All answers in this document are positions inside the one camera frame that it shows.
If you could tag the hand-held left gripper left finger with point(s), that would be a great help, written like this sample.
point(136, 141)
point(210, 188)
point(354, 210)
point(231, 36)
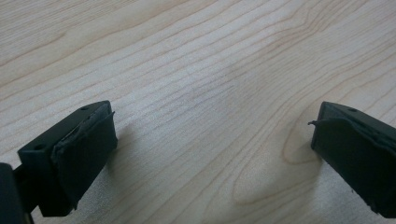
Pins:
point(74, 155)

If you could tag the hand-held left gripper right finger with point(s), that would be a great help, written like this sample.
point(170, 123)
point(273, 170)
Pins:
point(358, 155)

